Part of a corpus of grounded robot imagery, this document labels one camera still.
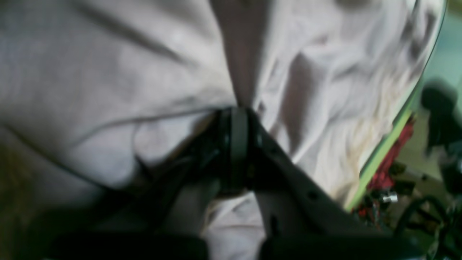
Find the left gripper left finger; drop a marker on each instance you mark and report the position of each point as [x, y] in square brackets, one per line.
[166, 220]

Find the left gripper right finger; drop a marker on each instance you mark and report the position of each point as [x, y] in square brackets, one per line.
[301, 222]

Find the mauve t-shirt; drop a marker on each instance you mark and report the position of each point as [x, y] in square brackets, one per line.
[98, 95]

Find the red cloth on floor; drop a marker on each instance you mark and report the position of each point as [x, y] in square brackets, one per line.
[374, 175]

